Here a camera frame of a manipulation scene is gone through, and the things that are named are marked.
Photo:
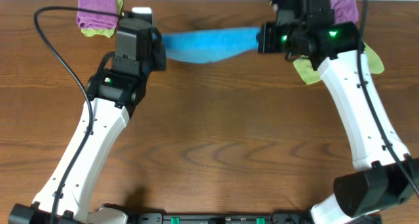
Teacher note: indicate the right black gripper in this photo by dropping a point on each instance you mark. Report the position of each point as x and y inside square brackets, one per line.
[266, 38]

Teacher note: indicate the crumpled purple cloth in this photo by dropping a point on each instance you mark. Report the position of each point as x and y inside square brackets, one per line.
[345, 11]

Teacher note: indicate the folded green cloth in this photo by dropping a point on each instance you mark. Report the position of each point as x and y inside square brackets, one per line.
[105, 32]

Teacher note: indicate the blue microfibre cloth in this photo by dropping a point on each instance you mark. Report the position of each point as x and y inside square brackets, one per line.
[207, 46]

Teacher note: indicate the crumpled green cloth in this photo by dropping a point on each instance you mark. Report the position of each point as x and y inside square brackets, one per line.
[309, 76]

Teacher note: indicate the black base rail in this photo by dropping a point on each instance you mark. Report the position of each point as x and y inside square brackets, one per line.
[277, 218]

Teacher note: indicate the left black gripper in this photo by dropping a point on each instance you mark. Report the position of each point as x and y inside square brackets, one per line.
[160, 59]

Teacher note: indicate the folded purple cloth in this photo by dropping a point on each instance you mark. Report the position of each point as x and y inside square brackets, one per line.
[88, 20]

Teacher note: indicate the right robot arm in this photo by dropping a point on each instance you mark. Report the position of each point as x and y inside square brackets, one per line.
[385, 173]

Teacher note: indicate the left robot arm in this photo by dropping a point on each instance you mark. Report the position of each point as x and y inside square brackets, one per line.
[113, 93]

